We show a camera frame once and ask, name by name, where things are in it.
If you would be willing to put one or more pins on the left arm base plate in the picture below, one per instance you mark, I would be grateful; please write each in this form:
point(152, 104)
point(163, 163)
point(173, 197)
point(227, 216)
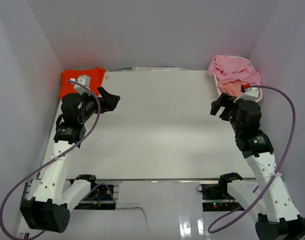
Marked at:
point(100, 199)

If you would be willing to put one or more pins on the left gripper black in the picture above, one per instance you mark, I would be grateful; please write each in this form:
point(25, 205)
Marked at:
point(107, 102)

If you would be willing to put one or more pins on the pink t shirt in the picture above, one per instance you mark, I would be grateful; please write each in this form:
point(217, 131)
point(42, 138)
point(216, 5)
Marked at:
point(229, 69)

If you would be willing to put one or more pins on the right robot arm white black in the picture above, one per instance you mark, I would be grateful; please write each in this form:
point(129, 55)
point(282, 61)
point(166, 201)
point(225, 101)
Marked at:
point(272, 210)

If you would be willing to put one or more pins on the peach t shirt in basket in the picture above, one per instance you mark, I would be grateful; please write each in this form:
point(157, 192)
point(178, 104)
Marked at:
point(231, 88)

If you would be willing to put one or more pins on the aluminium frame rail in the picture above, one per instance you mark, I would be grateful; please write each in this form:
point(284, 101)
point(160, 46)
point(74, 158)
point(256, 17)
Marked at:
point(21, 229)

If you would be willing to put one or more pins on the folded orange t shirt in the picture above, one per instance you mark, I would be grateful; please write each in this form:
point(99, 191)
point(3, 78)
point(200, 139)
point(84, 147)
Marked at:
point(96, 78)

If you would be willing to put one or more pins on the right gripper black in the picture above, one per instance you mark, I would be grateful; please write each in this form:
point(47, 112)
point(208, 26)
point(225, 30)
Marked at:
point(228, 102)

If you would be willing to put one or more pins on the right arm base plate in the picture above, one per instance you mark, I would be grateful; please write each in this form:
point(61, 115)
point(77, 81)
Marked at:
point(213, 199)

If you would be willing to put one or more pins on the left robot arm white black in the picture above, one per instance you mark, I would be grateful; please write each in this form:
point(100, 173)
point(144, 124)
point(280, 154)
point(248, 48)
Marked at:
point(50, 206)

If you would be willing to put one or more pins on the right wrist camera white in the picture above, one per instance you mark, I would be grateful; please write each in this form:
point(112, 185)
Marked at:
point(249, 93)

